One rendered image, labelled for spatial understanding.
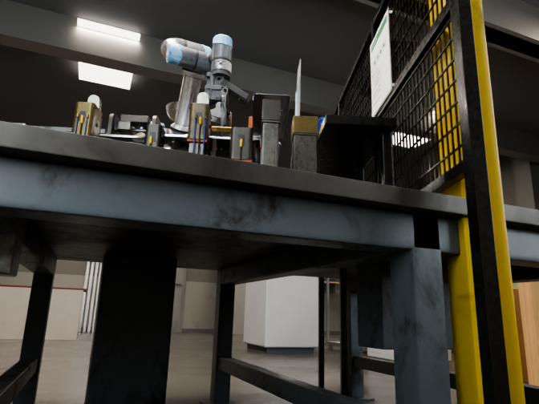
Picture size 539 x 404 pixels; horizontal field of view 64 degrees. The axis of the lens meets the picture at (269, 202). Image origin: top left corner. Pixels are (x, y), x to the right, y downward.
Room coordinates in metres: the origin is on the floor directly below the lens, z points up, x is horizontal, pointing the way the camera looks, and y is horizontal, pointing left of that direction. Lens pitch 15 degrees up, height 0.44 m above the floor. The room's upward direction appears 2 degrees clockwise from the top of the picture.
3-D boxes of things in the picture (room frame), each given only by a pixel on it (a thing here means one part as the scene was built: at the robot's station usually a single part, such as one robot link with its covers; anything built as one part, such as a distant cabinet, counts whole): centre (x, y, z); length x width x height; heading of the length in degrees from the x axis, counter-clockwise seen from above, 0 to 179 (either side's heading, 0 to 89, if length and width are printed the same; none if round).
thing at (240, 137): (1.24, 0.09, 0.84); 0.12 x 0.07 x 0.28; 2
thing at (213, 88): (1.43, 0.20, 1.23); 0.09 x 0.08 x 0.12; 93
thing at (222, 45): (1.44, 0.20, 1.39); 0.09 x 0.08 x 0.11; 24
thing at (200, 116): (1.21, 0.22, 0.87); 0.12 x 0.07 x 0.35; 2
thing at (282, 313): (5.69, -0.17, 0.81); 0.82 x 0.70 x 1.62; 22
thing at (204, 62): (1.52, 0.25, 1.39); 0.11 x 0.11 x 0.08; 24
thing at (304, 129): (1.32, -0.11, 0.88); 0.08 x 0.08 x 0.36; 2
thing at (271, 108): (1.06, 0.00, 0.84); 0.05 x 0.05 x 0.29; 2
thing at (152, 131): (1.24, 0.36, 0.84); 0.10 x 0.05 x 0.29; 2
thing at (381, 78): (1.36, -0.38, 1.30); 0.23 x 0.02 x 0.31; 2
